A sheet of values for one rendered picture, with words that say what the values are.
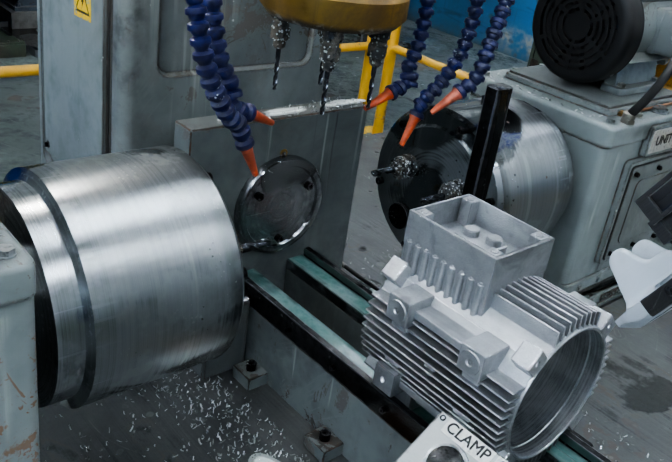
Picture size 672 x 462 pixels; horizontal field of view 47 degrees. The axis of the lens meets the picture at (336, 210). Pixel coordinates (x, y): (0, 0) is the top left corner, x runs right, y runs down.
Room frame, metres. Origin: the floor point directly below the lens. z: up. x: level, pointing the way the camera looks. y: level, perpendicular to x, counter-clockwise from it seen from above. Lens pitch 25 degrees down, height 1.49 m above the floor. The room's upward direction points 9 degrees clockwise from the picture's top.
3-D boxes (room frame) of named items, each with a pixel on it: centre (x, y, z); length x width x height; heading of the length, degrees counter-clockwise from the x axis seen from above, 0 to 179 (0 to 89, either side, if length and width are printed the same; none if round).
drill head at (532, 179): (1.15, -0.22, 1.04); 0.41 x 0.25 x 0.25; 134
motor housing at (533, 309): (0.72, -0.18, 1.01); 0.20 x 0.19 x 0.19; 44
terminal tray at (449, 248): (0.75, -0.16, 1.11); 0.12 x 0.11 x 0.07; 44
